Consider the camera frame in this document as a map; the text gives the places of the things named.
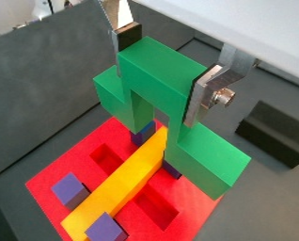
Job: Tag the blue block left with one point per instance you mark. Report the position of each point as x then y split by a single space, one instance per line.
142 136

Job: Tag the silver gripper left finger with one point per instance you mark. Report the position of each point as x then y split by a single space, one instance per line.
125 29

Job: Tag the green bridge-shaped block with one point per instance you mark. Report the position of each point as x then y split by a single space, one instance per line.
151 81

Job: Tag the black angle fixture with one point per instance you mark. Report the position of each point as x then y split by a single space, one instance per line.
273 131

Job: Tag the blue block right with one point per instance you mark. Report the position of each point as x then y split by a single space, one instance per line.
171 170

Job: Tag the blue block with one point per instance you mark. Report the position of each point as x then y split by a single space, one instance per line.
142 136
171 170

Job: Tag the purple block left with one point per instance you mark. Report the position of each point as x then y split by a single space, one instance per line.
70 191

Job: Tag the red base board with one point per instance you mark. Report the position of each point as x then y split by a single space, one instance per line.
169 210

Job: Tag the purple block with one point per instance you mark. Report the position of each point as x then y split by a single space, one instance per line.
70 191
106 230

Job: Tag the yellow long bar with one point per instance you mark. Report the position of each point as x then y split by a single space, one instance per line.
119 188

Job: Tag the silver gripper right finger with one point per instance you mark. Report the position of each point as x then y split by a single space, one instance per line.
210 86

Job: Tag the purple block right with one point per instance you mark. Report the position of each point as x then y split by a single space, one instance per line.
106 230

